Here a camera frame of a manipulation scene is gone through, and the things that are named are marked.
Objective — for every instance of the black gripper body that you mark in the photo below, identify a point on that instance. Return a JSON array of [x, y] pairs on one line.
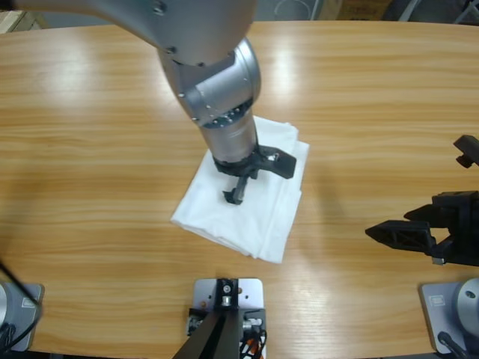
[[458, 228], [239, 168]]

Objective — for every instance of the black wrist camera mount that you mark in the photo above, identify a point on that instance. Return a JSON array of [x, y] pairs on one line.
[[467, 149], [280, 162]]

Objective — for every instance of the white mounting block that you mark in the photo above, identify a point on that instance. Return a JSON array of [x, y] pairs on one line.
[[250, 291]]

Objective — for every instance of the white t-shirt with black print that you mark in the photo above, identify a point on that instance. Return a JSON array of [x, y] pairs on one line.
[[262, 217]]

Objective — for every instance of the grey metal frame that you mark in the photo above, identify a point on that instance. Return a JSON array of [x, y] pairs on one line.
[[409, 9]]

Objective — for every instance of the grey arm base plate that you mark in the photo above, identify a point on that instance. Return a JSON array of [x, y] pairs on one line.
[[22, 318], [436, 310]]

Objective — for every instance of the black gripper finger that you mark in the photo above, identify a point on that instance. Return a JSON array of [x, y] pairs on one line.
[[236, 192], [400, 235], [419, 214]]

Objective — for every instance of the black bracket with silver fittings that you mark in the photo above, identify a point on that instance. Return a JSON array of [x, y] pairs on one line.
[[258, 312]]

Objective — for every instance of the light cardboard box stack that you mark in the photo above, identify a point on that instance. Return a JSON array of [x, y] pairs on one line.
[[18, 20]]

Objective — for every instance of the dark post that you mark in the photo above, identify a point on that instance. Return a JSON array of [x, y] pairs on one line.
[[213, 336]]

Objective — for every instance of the brown cardboard box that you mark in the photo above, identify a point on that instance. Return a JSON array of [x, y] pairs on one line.
[[359, 7]]

